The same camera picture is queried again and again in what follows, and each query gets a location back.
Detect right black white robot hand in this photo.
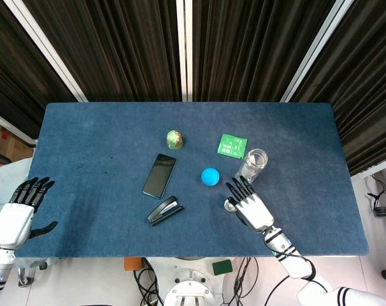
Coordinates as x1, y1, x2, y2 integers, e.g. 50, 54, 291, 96
224, 175, 275, 232

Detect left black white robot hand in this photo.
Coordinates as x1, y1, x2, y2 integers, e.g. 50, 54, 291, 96
0, 177, 59, 250

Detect clear glass bottle cup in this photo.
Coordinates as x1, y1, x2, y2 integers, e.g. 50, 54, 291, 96
234, 148, 269, 184

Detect blue ball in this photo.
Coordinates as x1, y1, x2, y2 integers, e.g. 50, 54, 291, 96
201, 167, 221, 187

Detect caster wheel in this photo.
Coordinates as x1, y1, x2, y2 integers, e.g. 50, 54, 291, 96
17, 266, 35, 287

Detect dark green block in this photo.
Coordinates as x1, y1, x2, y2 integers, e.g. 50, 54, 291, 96
211, 259, 234, 275

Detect green tea packet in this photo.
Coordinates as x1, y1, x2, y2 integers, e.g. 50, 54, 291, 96
217, 133, 248, 159

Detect cardboard box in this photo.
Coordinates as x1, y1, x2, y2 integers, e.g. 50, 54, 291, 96
0, 119, 34, 173

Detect black stapler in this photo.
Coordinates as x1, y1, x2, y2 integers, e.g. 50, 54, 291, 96
147, 196, 185, 227

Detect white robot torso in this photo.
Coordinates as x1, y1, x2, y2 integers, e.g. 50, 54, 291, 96
148, 256, 235, 306

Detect black smartphone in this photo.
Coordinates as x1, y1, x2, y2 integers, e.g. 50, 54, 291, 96
142, 153, 178, 200

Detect green gold cone jar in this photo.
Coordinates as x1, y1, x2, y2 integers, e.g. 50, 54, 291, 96
166, 129, 185, 150

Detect blue table cloth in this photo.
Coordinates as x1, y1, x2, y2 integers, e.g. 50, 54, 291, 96
13, 101, 369, 258

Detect orange block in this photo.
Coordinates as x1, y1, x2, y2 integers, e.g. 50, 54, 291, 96
124, 256, 143, 271

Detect dark brown curtain panel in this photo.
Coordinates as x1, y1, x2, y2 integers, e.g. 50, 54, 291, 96
22, 0, 183, 103
291, 0, 386, 176
191, 0, 339, 103
0, 0, 79, 141

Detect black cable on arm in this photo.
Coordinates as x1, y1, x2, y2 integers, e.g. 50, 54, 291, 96
263, 225, 329, 293

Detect black cables with plugs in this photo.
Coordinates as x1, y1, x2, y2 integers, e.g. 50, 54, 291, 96
366, 173, 386, 218

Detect black cable bundle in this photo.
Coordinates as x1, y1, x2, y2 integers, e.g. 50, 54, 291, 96
132, 256, 168, 306

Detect white frame pole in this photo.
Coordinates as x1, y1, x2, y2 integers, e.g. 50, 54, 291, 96
3, 0, 89, 103
175, 0, 194, 103
280, 0, 359, 103

